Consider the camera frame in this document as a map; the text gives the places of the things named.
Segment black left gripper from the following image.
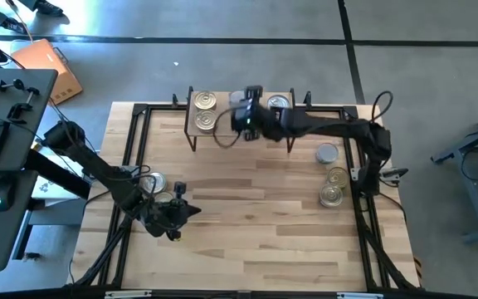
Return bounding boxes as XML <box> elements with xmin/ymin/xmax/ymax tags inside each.
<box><xmin>143</xmin><ymin>199</ymin><xmax>202</xmax><ymax>241</ymax></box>

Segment silver pull-tab tuna can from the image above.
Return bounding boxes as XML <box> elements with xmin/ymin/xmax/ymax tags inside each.
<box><xmin>266</xmin><ymin>94</ymin><xmax>290</xmax><ymax>111</ymax></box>

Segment gold-lidded Wild Planet can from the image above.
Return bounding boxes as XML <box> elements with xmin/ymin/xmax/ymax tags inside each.
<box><xmin>193</xmin><ymin>90</ymin><xmax>217</xmax><ymax>113</ymax></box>
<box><xmin>141</xmin><ymin>171</ymin><xmax>168</xmax><ymax>195</ymax></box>
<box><xmin>326</xmin><ymin>166</ymin><xmax>350</xmax><ymax>190</ymax></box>
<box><xmin>193</xmin><ymin>109</ymin><xmax>218</xmax><ymax>134</ymax></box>
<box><xmin>319</xmin><ymin>184</ymin><xmax>344</xmax><ymax>208</ymax></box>

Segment wooden shelf black metal legs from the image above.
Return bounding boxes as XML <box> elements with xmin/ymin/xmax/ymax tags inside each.
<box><xmin>183</xmin><ymin>86</ymin><xmax>299</xmax><ymax>154</ymax></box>

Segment white printed paper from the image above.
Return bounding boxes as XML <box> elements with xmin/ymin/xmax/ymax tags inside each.
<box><xmin>30</xmin><ymin>165</ymin><xmax>92</xmax><ymax>202</ymax></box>

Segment black computer mouse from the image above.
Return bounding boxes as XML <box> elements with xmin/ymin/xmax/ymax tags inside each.
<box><xmin>0</xmin><ymin>176</ymin><xmax>17</xmax><ymax>213</ymax></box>

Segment orange case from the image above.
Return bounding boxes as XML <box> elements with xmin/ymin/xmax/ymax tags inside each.
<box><xmin>10</xmin><ymin>37</ymin><xmax>84</xmax><ymax>106</ymax></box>

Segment person's foot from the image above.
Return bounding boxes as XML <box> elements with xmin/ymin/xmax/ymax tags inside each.
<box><xmin>17</xmin><ymin>0</ymin><xmax>65</xmax><ymax>17</ymax></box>

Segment blue-grey metal stand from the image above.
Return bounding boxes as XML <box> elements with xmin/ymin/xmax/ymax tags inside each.
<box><xmin>429</xmin><ymin>104</ymin><xmax>478</xmax><ymax>245</ymax></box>

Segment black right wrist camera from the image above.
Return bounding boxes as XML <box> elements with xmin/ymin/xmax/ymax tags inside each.
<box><xmin>243</xmin><ymin>85</ymin><xmax>264</xmax><ymax>100</ymax></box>

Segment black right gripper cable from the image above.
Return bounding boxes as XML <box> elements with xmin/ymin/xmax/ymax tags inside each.
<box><xmin>212</xmin><ymin>106</ymin><xmax>242</xmax><ymax>150</ymax></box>

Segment black aluminium table frame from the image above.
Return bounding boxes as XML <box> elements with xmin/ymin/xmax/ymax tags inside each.
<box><xmin>67</xmin><ymin>101</ymin><xmax>421</xmax><ymax>294</ymax></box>

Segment silver table bracket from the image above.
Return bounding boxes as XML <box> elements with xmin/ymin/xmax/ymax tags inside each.
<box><xmin>104</xmin><ymin>289</ymin><xmax>153</xmax><ymax>299</ymax></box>
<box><xmin>336</xmin><ymin>292</ymin><xmax>384</xmax><ymax>299</ymax></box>

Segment grey arm base bracket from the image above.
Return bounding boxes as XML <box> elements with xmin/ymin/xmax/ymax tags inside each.
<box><xmin>382</xmin><ymin>166</ymin><xmax>410</xmax><ymax>184</ymax></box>

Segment orange floor cable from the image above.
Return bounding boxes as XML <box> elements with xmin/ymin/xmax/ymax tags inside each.
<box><xmin>5</xmin><ymin>0</ymin><xmax>35</xmax><ymax>42</ymax></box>

